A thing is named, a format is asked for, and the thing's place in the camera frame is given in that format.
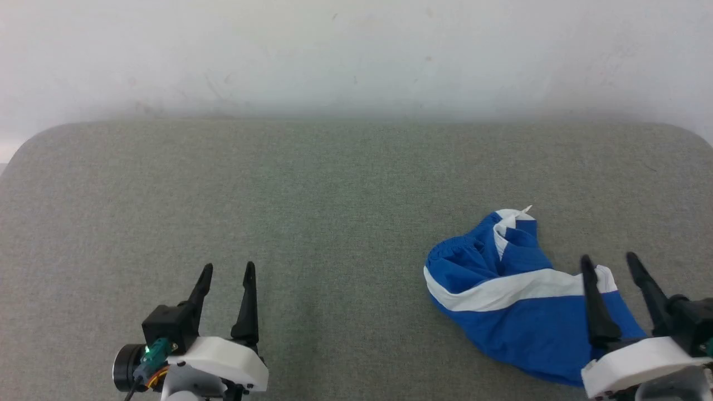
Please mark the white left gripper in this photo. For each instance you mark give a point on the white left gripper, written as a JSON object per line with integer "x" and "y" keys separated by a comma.
{"x": 223, "y": 359}

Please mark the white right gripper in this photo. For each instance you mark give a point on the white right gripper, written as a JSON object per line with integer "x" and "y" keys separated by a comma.
{"x": 635, "y": 362}

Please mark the blue white striped shorts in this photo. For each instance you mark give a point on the blue white striped shorts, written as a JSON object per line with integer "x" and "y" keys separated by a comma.
{"x": 518, "y": 323}

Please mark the grey fabric sofa cushion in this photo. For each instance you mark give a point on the grey fabric sofa cushion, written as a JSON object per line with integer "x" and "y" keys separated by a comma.
{"x": 334, "y": 223}

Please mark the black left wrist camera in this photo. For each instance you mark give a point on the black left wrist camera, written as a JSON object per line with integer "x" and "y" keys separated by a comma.
{"x": 167, "y": 326}

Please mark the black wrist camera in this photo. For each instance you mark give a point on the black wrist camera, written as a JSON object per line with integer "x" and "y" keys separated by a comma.
{"x": 693, "y": 323}
{"x": 167, "y": 326}

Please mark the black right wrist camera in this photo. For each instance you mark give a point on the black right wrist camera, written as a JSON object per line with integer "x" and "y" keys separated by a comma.
{"x": 693, "y": 323}

